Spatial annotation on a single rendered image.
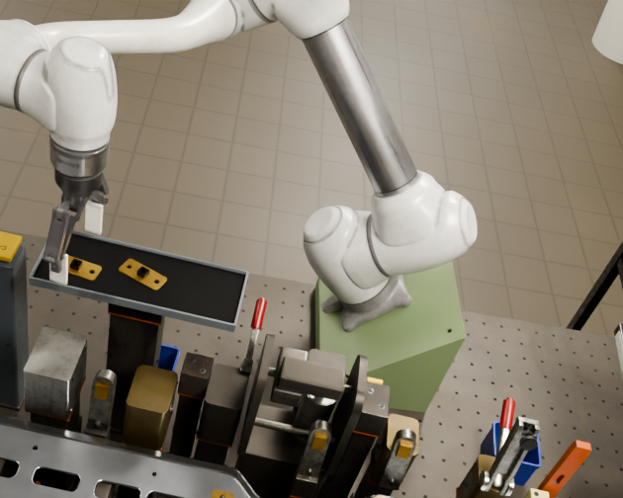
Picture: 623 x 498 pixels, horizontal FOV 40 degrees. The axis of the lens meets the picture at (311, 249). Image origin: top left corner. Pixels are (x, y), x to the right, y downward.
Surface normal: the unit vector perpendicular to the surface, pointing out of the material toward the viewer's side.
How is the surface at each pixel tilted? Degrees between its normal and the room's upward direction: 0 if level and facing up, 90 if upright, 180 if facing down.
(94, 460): 0
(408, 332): 42
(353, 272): 93
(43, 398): 90
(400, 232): 83
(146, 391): 0
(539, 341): 0
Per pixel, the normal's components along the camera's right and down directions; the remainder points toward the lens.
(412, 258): -0.28, 0.60
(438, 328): -0.50, -0.62
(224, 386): 0.21, -0.70
